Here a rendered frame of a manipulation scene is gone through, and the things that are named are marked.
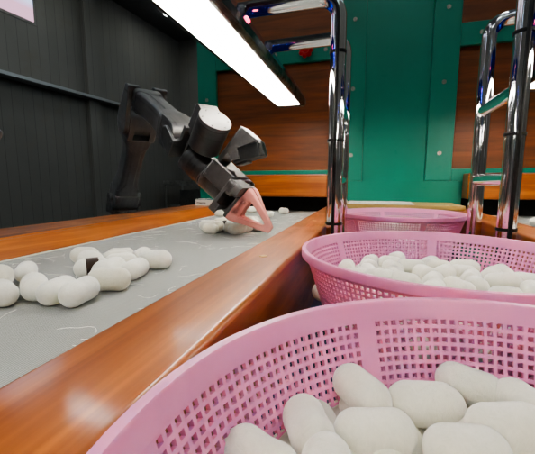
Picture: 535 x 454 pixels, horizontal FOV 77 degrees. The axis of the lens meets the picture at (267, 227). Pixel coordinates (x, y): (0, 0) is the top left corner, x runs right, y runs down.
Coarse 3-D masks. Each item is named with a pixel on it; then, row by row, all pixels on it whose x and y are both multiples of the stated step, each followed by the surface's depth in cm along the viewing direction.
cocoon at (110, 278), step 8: (96, 272) 29; (104, 272) 29; (112, 272) 29; (120, 272) 29; (128, 272) 30; (104, 280) 29; (112, 280) 29; (120, 280) 29; (128, 280) 29; (104, 288) 29; (112, 288) 29; (120, 288) 29
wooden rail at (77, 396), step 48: (288, 240) 41; (192, 288) 22; (240, 288) 22; (288, 288) 31; (96, 336) 15; (144, 336) 15; (192, 336) 15; (48, 384) 12; (96, 384) 12; (144, 384) 12; (0, 432) 9; (48, 432) 9; (96, 432) 9
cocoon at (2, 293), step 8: (0, 280) 26; (8, 280) 27; (0, 288) 25; (8, 288) 25; (16, 288) 26; (0, 296) 25; (8, 296) 25; (16, 296) 26; (0, 304) 25; (8, 304) 26
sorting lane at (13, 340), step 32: (192, 224) 76; (288, 224) 76; (32, 256) 44; (64, 256) 44; (192, 256) 44; (224, 256) 44; (128, 288) 30; (160, 288) 30; (0, 320) 23; (32, 320) 23; (64, 320) 23; (96, 320) 23; (0, 352) 19; (32, 352) 19; (0, 384) 16
